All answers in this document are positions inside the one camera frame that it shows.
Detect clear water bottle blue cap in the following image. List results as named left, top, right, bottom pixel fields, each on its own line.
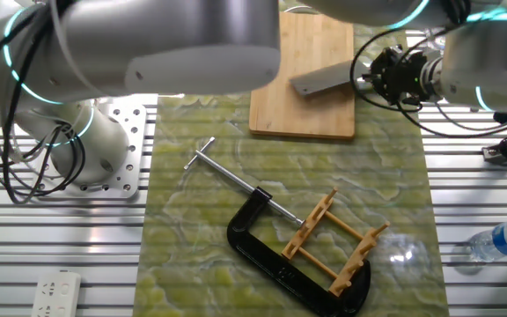
left=467, top=217, right=507, bottom=264

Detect bamboo cutting board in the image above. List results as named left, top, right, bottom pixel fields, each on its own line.
left=248, top=11, right=356, bottom=141

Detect green marble pattern mat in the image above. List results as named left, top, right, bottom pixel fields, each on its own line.
left=132, top=0, right=451, bottom=317

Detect black C-clamp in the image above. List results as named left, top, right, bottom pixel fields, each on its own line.
left=183, top=136, right=372, bottom=317

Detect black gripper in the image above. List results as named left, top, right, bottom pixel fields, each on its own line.
left=361, top=46, right=436, bottom=106

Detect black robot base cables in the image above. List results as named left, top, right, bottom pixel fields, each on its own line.
left=0, top=0, right=88, bottom=206

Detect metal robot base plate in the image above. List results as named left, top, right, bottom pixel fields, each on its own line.
left=31, top=101, right=148, bottom=199

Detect steel cleaver knife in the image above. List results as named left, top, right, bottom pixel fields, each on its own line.
left=288, top=59, right=371, bottom=97

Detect wooden knife rack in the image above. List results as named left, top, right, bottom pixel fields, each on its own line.
left=281, top=186, right=392, bottom=298

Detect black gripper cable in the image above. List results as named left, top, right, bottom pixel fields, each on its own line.
left=349, top=26, right=507, bottom=140

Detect white power strip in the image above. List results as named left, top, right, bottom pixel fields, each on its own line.
left=31, top=270, right=82, bottom=317

